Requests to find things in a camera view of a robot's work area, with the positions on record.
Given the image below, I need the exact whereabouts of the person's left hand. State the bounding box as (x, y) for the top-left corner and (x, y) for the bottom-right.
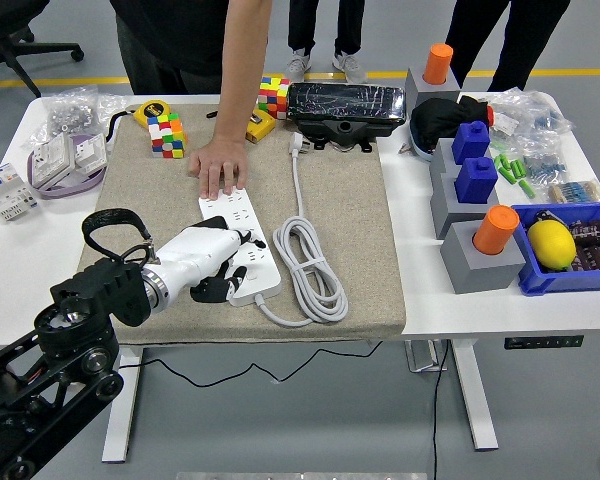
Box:
(187, 137), (250, 201)

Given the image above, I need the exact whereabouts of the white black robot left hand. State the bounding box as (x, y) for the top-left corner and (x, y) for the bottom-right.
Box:
(153, 223), (268, 314)

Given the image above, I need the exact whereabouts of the white power strip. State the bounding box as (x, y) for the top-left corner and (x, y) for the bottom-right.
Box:
(198, 188), (283, 308)

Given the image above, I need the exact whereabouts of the thin black adapter cord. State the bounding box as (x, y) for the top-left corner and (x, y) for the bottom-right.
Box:
(118, 341), (384, 389)

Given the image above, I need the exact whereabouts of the square yellow tape measure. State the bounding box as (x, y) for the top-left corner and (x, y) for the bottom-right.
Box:
(244, 109), (276, 145)

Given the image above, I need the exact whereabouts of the colourful puzzle cube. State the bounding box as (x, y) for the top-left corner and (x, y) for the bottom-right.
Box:
(147, 112), (188, 160)
(257, 77), (291, 122)

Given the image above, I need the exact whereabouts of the round yellow tape measure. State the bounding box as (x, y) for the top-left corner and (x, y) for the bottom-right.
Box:
(103, 99), (174, 151)

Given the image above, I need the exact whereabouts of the small clear plastic bag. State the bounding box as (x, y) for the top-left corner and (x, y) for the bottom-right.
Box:
(97, 92), (131, 124)

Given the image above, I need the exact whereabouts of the person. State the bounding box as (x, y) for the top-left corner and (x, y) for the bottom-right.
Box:
(109, 0), (231, 96)
(285, 0), (369, 85)
(444, 0), (571, 94)

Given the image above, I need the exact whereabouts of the small white socket panel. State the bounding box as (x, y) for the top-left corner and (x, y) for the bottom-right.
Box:
(73, 133), (107, 175)

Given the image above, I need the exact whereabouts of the black plastic-wrapped device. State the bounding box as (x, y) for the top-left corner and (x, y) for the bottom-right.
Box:
(285, 82), (408, 154)

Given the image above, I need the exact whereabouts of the black table control panel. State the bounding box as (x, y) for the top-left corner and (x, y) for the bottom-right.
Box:
(503, 334), (585, 350)

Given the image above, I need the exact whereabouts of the purple tray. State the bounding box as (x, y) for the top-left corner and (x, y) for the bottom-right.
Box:
(27, 133), (107, 200)

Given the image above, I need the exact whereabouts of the grey-brown fabric mat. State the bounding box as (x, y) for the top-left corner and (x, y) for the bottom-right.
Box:
(78, 103), (407, 346)

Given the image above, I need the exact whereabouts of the white table leg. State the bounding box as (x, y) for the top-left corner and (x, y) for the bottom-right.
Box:
(449, 339), (500, 452)
(101, 347), (146, 464)

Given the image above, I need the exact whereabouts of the clear bag of screws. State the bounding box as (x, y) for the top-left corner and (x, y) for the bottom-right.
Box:
(22, 84), (101, 151)

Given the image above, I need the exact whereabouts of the large white socket panel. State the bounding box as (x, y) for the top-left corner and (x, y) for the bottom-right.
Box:
(32, 133), (76, 189)

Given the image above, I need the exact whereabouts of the blue plastic bin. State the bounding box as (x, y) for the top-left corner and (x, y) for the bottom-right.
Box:
(510, 201), (600, 297)

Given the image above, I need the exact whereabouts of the white circuit breaker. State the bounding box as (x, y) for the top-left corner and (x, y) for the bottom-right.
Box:
(0, 163), (42, 221)

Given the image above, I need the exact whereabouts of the white blue-rimmed object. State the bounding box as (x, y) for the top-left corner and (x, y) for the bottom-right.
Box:
(410, 132), (437, 164)

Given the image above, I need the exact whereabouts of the black office chair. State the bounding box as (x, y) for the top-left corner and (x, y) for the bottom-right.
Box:
(0, 0), (85, 99)

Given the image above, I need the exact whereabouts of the grey block with hole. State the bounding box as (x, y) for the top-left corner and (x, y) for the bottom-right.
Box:
(403, 67), (462, 111)
(429, 172), (501, 240)
(439, 219), (527, 295)
(428, 138), (461, 186)

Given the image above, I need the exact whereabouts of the dark brown capacitor pile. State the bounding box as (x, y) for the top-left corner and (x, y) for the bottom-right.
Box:
(569, 219), (600, 272)

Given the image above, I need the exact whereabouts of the black cloth bundle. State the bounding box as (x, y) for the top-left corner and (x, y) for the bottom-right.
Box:
(409, 94), (496, 151)

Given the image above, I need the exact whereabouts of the yellow lemon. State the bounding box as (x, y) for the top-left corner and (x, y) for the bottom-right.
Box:
(526, 219), (578, 272)

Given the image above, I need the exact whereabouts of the orange cylinder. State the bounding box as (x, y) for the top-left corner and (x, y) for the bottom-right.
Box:
(424, 43), (455, 86)
(472, 204), (520, 256)

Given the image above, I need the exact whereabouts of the blue square peg block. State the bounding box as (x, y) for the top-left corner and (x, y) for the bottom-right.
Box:
(454, 157), (499, 205)
(451, 120), (491, 166)

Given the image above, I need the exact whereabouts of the clear bag of resistors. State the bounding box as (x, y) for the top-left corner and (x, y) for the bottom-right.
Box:
(547, 178), (600, 205)

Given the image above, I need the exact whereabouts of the clear bag of blue parts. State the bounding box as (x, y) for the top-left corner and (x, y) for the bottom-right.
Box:
(487, 87), (577, 151)
(517, 134), (570, 182)

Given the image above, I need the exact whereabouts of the white power strip cable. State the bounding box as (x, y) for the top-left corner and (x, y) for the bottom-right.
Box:
(253, 132), (350, 329)

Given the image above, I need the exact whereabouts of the black hanging cable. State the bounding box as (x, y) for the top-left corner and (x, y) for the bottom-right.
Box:
(431, 339), (452, 480)

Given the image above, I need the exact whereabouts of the grey under-table bracket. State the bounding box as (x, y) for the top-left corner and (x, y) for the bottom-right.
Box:
(404, 339), (449, 374)

